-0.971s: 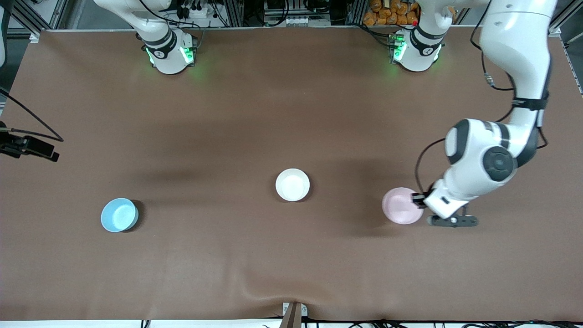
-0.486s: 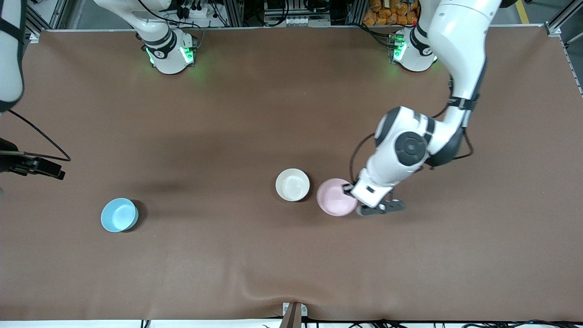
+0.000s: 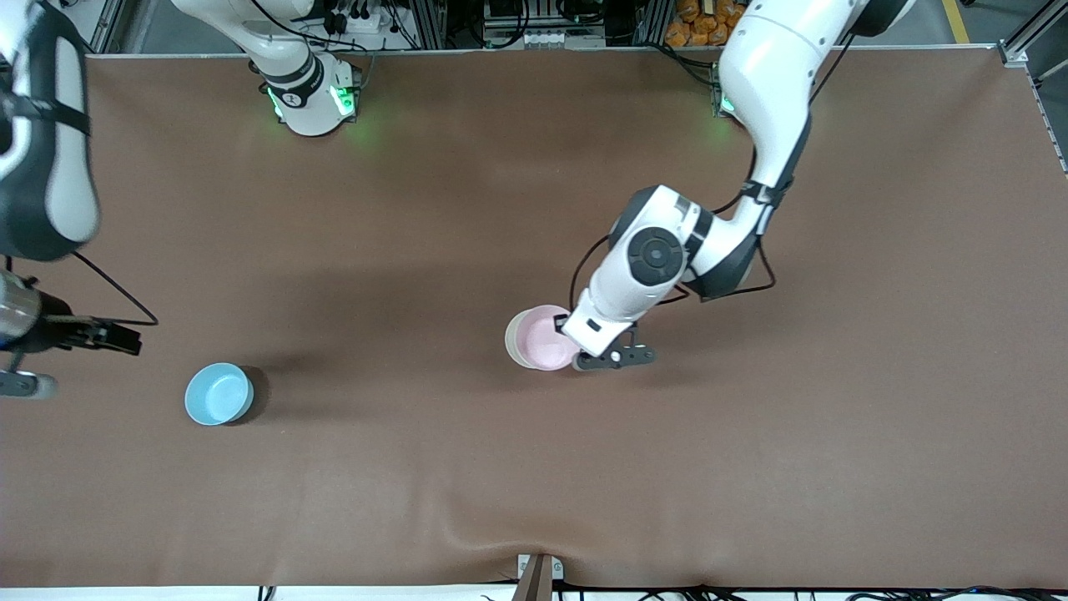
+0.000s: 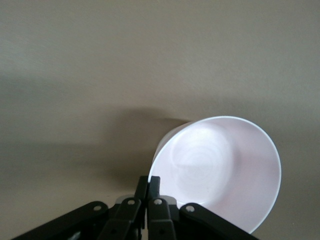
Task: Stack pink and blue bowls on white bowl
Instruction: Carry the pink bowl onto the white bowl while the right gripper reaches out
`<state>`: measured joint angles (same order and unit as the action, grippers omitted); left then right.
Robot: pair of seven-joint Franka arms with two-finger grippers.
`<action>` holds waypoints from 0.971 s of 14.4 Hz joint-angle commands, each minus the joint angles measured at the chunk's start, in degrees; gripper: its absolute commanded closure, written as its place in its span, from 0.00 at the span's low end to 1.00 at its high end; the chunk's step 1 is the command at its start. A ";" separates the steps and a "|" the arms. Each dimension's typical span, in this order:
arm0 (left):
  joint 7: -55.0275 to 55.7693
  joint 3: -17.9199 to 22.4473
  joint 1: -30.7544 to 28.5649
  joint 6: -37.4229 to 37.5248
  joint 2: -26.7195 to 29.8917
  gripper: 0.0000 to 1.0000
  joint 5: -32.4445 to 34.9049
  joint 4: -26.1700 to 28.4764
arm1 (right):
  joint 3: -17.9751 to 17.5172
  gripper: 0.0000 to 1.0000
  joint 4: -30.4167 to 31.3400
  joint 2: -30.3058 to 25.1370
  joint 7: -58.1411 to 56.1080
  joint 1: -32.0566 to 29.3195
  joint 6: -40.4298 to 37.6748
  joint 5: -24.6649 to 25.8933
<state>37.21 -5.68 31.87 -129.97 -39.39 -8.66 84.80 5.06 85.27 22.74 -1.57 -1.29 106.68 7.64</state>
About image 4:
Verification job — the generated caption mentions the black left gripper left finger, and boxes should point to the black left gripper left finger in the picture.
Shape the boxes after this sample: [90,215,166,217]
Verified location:
[11,175,149,240]

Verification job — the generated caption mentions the brown tablecloth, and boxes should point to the brown tablecloth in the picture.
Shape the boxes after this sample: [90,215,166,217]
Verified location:
[0,0,320,240]

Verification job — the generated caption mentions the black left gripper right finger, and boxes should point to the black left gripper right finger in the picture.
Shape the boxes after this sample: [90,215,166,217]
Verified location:
[146,176,261,240]

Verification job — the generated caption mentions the pink bowl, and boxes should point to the pink bowl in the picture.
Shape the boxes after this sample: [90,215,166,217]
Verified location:
[147,115,283,235]

